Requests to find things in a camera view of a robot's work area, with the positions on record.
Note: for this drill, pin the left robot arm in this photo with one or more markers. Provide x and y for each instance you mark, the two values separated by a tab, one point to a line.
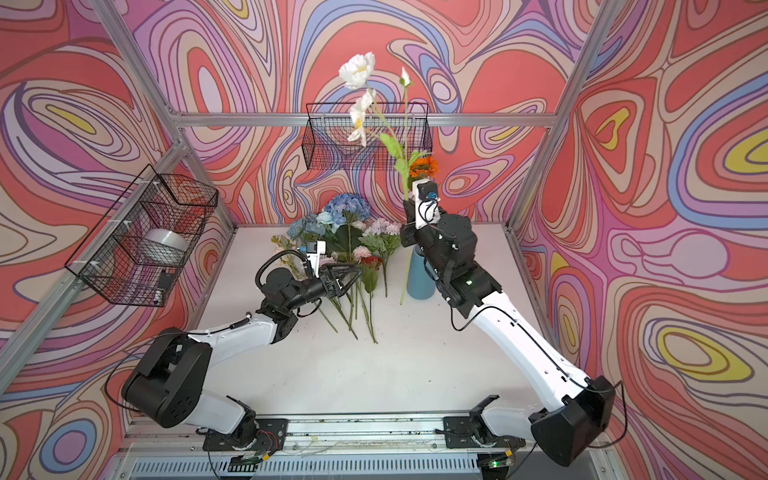
167	385

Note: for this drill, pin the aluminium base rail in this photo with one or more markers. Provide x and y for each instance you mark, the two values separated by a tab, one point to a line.
336	446

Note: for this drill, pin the dusty blue hydrangea stem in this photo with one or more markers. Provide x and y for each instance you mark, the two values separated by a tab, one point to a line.
306	229

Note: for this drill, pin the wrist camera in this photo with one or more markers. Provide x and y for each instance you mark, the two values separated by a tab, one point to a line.
314	252
426	201

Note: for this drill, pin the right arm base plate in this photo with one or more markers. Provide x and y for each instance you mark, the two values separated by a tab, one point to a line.
464	432

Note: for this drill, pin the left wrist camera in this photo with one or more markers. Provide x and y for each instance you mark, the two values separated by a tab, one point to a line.
314	252

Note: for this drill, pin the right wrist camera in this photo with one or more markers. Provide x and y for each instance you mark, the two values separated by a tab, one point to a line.
426	201

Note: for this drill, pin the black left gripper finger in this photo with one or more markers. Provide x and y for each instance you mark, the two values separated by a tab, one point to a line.
336	287
340	273

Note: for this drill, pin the white poppy flower stem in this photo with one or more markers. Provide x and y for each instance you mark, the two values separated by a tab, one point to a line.
369	122

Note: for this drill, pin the black wire basket back wall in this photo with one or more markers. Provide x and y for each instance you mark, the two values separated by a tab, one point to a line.
328	145

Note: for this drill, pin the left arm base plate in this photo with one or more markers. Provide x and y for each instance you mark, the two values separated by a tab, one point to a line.
264	436

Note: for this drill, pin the purple and pink mixed bouquet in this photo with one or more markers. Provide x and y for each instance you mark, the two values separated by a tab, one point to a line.
344	306

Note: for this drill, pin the bright blue hydrangea stem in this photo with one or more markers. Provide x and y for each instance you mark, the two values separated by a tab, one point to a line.
344	218

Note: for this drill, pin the black wire basket wall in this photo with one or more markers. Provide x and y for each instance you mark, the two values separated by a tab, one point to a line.
328	145
116	267

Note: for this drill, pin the teal ceramic vase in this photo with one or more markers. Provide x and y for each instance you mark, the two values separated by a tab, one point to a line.
419	284

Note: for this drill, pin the orange gerbera flower stem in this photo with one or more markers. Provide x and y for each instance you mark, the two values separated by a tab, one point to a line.
423	167

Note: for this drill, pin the pink small flower bunch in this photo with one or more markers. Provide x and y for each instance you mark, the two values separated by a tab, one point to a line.
382	239

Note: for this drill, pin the cream rose spray stem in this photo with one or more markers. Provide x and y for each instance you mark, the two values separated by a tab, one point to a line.
293	263

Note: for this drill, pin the black wire basket left wall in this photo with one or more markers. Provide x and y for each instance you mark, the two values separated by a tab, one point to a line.
116	267

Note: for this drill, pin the red gerbera flower stem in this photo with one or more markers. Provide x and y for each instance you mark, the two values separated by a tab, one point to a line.
370	266

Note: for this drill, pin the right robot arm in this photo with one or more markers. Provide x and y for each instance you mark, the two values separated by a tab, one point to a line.
574	409

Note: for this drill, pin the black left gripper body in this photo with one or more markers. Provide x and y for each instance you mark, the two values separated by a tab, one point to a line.
327	283

